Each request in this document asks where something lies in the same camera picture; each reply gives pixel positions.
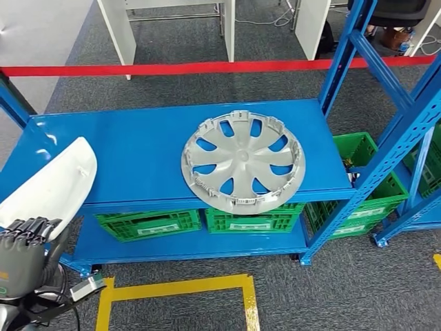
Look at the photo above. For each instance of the white curved plastic part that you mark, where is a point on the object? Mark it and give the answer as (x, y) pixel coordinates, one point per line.
(55, 182)

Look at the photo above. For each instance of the small brown cardboard box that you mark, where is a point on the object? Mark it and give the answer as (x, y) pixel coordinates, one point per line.
(393, 39)

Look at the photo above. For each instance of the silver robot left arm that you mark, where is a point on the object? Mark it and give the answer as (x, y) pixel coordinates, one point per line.
(8, 320)

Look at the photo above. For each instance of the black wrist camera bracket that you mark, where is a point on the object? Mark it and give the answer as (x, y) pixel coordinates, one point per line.
(41, 310)

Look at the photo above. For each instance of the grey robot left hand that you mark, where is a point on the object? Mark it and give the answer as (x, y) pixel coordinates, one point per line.
(20, 265)

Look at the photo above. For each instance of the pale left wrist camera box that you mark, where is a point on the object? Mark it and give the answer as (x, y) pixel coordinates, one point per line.
(87, 287)

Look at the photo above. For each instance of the yellow floor tape mark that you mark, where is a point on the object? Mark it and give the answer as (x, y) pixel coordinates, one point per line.
(179, 288)

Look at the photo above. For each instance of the black office chair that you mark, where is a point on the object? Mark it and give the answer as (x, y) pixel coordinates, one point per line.
(396, 11)

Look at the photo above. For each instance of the plastic bottle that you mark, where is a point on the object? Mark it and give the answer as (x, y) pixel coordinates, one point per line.
(407, 42)

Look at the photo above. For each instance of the red barrier belt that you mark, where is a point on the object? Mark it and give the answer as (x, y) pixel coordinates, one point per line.
(172, 69)

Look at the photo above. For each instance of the black bag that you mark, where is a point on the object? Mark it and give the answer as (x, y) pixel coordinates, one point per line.
(326, 39)

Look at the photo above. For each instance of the silver wheel hubcap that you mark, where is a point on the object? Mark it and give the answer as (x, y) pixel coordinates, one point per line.
(243, 162)

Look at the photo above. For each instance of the white desk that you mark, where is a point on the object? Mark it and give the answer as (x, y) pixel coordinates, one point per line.
(311, 27)
(118, 32)
(425, 25)

